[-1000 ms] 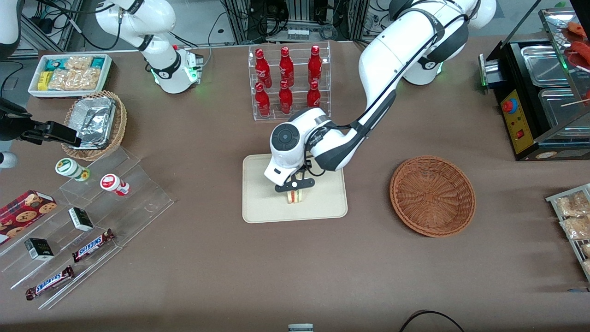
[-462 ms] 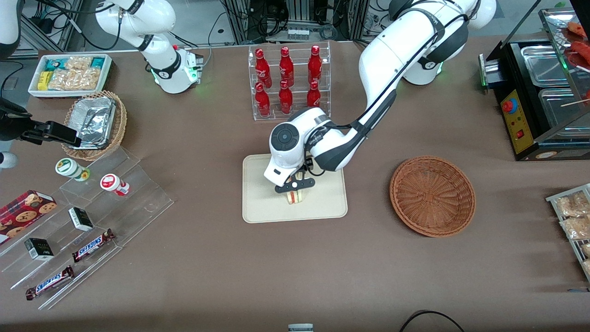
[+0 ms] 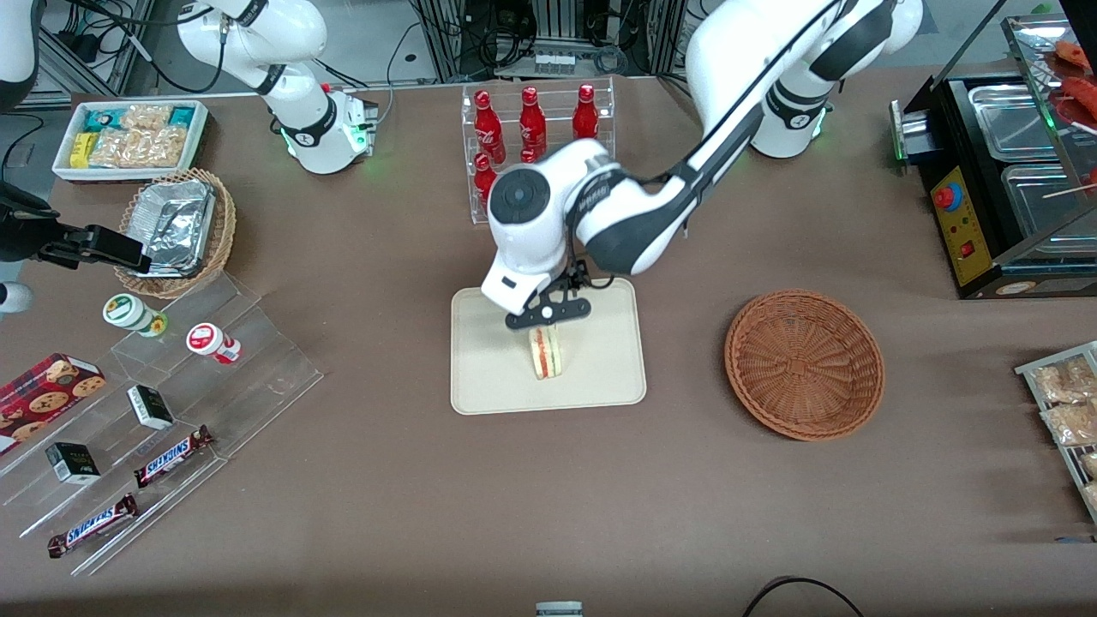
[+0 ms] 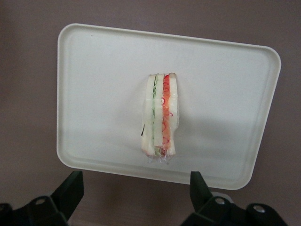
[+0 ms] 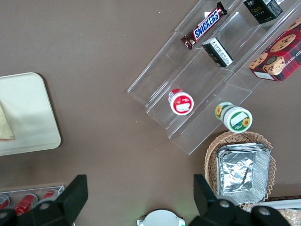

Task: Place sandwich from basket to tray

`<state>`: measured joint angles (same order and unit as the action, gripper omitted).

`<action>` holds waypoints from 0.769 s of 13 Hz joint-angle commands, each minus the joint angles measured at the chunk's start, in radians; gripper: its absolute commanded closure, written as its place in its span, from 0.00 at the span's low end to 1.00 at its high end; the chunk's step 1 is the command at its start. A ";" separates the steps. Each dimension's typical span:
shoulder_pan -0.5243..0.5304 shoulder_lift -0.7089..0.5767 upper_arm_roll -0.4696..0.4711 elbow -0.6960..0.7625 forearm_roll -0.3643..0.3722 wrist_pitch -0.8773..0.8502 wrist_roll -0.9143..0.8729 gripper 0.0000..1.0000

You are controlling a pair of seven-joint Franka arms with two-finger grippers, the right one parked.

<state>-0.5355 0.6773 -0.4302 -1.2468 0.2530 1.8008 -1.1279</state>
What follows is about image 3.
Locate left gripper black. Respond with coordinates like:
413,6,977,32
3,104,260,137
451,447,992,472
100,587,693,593
504,290,594,345

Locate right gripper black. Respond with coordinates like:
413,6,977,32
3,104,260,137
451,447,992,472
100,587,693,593
0,184,153,275

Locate triangle sandwich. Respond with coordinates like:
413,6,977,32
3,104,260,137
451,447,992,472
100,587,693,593
529,327,565,380

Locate beige plastic tray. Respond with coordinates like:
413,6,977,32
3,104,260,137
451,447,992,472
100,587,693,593
451,278,647,416

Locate oval wicker basket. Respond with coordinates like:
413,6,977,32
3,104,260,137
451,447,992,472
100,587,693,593
114,168,237,299

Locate round brown wicker basket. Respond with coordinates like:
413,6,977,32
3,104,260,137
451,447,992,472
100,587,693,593
724,289,885,442

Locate green lid yogurt bottle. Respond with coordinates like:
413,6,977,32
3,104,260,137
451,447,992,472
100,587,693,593
103,293,169,338

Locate silver foil containers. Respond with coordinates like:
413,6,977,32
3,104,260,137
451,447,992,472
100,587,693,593
127,180,215,277

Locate white rectangular snack bin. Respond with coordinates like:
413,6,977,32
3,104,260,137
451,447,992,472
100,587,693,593
51,99,210,185

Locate large clear cracker bag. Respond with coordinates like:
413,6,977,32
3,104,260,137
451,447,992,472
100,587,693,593
90,127,187,169

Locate red lid yogurt bottle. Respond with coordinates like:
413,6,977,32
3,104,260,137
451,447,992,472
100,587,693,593
186,322,243,365

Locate red cookie box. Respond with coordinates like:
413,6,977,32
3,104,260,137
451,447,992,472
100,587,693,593
0,353,107,455

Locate small black box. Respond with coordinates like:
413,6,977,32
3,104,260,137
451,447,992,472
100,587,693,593
127,385,175,430
45,442,101,486

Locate clear acrylic stepped stand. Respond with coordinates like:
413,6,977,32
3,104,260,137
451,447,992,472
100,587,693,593
0,273,325,577

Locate Snickers chocolate bar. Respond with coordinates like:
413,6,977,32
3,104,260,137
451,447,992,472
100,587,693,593
47,494,140,559
134,426,215,489

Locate clear acrylic bottle rack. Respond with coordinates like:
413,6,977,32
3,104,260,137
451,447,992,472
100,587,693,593
461,77,616,225

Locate white power strip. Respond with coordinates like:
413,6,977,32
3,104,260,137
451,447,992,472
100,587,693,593
533,51,601,76

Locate black food warmer appliance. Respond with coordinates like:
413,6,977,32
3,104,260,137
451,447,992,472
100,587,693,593
891,13,1097,301

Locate steel warmer pan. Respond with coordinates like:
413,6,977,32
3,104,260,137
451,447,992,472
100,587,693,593
967,84,1062,164
1001,163,1097,239

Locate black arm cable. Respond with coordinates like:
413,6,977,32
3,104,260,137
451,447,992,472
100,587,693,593
566,0,849,289

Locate aluminium equipment frame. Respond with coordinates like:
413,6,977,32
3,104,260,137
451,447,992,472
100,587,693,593
411,0,686,82

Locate black table cable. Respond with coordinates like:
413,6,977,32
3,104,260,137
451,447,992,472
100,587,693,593
741,577,866,617

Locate grey wire rack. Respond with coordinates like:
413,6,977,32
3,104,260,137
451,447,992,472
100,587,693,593
1016,341,1097,524

